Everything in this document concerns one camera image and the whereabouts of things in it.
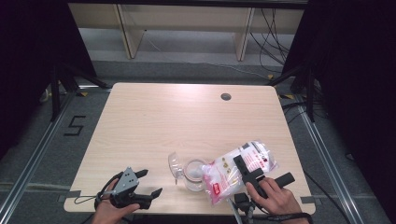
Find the red and white sugar bag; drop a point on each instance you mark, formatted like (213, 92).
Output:
(224, 177)

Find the person's left hand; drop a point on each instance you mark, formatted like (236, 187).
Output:
(107, 214)

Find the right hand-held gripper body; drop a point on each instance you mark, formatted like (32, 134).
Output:
(281, 180)

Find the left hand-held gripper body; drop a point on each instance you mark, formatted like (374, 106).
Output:
(127, 182)

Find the yellow and black tape piece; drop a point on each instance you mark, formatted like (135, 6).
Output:
(82, 93)
(287, 96)

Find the black curtain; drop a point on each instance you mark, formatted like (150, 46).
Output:
(358, 77)
(28, 62)

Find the grey table grommet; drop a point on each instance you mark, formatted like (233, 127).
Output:
(226, 96)

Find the aluminium floor rail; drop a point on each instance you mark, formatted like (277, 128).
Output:
(323, 155)
(34, 155)

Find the beige wooden shelf unit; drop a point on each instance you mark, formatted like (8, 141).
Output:
(186, 18)

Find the clear glass jar with lid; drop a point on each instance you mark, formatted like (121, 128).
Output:
(194, 179)

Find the black metal stand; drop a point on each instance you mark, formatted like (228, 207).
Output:
(56, 93)
(309, 93)

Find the person's right hand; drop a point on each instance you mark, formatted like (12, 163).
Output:
(277, 199)

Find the grey tape strip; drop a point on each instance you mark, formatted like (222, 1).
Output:
(308, 200)
(74, 193)

